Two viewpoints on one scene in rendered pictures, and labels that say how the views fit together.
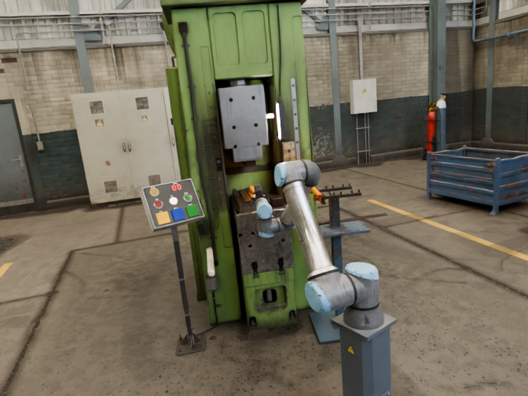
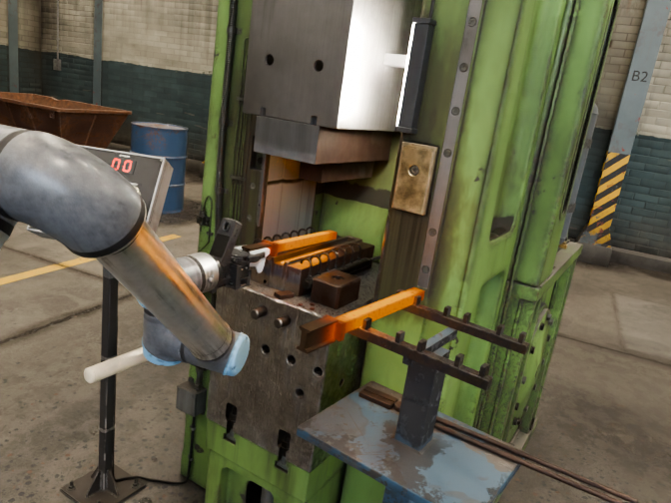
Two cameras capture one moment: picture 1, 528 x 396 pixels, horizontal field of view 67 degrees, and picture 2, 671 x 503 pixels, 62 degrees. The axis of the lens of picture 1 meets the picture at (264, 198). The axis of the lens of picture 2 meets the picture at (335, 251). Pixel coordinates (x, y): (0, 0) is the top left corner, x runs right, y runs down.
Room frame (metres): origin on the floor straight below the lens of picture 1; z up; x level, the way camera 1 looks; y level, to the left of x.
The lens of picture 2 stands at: (1.69, -0.93, 1.44)
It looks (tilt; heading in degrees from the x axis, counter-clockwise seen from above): 16 degrees down; 37
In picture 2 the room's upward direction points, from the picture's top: 8 degrees clockwise
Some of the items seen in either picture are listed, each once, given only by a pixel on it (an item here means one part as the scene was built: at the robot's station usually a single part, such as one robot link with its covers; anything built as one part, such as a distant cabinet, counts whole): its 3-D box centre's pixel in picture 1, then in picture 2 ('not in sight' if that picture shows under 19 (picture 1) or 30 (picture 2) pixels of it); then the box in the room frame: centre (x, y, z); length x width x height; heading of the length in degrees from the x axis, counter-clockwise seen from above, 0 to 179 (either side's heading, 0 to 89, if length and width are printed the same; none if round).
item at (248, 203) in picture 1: (249, 198); (313, 258); (2.95, 0.11, 0.96); 0.42 x 0.20 x 0.09; 8
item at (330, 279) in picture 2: (276, 200); (335, 288); (2.83, -0.09, 0.95); 0.12 x 0.08 x 0.06; 8
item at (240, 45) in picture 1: (237, 46); not in sight; (3.11, 0.09, 2.06); 0.44 x 0.41 x 0.47; 8
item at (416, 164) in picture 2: (289, 153); (413, 178); (2.92, -0.21, 1.27); 0.09 x 0.02 x 0.17; 98
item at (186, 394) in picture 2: (211, 283); (192, 397); (2.81, 0.45, 0.36); 0.09 x 0.07 x 0.12; 98
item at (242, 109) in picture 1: (247, 115); (352, 50); (2.96, 0.07, 1.56); 0.42 x 0.39 x 0.40; 8
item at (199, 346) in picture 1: (190, 339); (104, 477); (2.59, 0.62, 0.05); 0.22 x 0.22 x 0.09; 8
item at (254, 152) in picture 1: (244, 151); (328, 140); (2.95, 0.11, 1.32); 0.42 x 0.20 x 0.10; 8
